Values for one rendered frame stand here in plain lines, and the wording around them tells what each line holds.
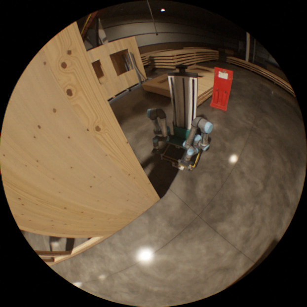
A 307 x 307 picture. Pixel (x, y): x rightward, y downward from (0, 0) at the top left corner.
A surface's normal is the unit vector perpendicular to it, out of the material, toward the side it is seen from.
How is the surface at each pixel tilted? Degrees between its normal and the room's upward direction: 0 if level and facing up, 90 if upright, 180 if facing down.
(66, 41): 90
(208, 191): 0
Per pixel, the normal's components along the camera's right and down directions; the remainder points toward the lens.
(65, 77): 0.63, 0.57
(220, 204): -0.20, -0.54
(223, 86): -0.54, 0.76
